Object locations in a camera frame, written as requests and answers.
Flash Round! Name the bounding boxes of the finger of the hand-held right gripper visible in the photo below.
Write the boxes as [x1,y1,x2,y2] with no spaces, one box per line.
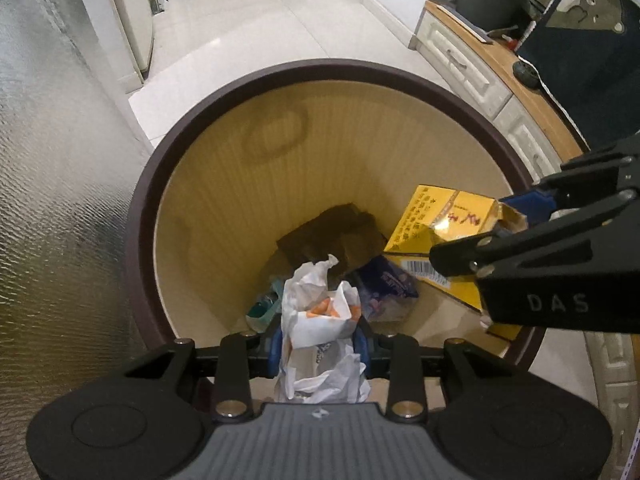
[429,191,640,281]
[500,132,640,226]

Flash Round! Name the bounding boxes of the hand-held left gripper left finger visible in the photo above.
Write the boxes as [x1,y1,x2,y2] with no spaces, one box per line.
[122,331,282,421]

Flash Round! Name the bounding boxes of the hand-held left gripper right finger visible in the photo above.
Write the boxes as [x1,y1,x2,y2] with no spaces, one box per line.
[352,327,516,421]

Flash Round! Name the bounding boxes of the yellow cardboard box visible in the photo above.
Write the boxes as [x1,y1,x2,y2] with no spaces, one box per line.
[382,184,531,343]

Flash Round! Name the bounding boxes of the white paper wrapper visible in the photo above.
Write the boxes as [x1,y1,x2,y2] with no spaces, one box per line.
[277,255,372,405]

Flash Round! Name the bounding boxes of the teal white snack packet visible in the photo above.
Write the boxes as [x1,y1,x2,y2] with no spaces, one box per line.
[245,280,286,333]

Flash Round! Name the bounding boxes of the round brown-rimmed trash bin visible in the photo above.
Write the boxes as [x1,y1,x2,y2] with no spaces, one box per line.
[124,59,548,408]

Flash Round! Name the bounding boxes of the purple snack packet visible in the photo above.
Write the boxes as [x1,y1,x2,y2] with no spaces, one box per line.
[352,255,420,322]

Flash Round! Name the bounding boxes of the brown crumpled paper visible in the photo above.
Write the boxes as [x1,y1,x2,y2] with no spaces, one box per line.
[276,202,390,281]

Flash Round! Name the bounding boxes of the small black round object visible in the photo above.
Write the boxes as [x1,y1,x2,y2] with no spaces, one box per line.
[512,61,540,88]

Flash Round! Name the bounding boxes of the dark printed mat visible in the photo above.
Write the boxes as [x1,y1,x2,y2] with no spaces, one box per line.
[517,0,640,153]

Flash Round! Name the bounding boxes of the grey flat board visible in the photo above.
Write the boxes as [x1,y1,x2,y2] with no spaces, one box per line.
[437,2,493,43]

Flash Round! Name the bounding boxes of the black thin rod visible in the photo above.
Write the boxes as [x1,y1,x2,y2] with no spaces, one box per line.
[519,0,586,53]

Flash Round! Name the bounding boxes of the white refrigerator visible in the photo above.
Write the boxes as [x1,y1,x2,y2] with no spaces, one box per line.
[100,0,157,95]

